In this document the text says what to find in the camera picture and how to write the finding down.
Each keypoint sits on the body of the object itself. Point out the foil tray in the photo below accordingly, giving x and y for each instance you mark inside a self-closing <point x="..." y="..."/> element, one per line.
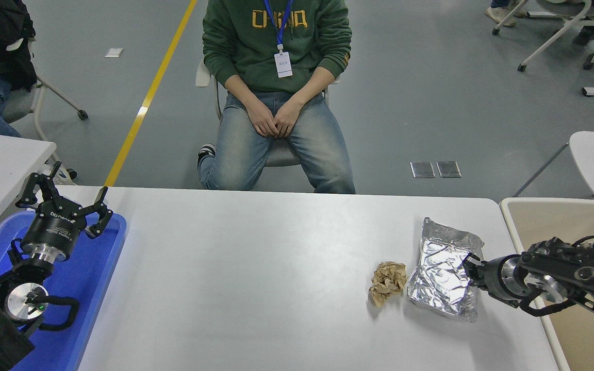
<point x="439" y="278"/>

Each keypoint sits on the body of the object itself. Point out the person's left hand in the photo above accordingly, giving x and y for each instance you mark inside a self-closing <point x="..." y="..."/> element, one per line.
<point x="289" y="119"/>

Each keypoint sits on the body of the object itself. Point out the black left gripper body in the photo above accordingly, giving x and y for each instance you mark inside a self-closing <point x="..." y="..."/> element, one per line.
<point x="54" y="226"/>

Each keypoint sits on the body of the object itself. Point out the blue plastic tray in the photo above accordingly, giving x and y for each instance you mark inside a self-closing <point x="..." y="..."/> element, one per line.
<point x="91" y="278"/>

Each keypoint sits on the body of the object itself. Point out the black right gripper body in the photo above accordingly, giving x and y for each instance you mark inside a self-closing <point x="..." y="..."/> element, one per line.
<point x="490" y="277"/>

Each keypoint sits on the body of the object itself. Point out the tan paper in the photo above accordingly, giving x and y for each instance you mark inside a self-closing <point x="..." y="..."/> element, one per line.
<point x="387" y="283"/>

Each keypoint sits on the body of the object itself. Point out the white wheeled chair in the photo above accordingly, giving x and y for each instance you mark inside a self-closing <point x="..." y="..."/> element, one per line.
<point x="202" y="77"/>
<point x="580" y="7"/>
<point x="16" y="105"/>

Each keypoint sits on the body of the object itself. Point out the large pale bin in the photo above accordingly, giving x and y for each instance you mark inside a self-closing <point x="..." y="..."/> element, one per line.
<point x="555" y="221"/>

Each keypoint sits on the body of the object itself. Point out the metal floor plate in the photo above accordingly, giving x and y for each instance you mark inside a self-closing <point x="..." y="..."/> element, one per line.
<point x="423" y="169"/>
<point x="448" y="169"/>

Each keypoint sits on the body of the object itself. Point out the person's left forearm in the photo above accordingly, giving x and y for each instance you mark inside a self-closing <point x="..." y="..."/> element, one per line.
<point x="315" y="85"/>

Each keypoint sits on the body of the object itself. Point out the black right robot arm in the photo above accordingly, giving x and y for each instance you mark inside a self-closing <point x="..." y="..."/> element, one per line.
<point x="575" y="263"/>

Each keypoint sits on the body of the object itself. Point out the person's right forearm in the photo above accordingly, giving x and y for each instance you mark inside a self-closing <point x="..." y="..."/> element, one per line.
<point x="241" y="91"/>

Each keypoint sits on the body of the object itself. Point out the person's right hand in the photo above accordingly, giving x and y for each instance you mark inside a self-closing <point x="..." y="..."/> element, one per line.
<point x="262" y="119"/>

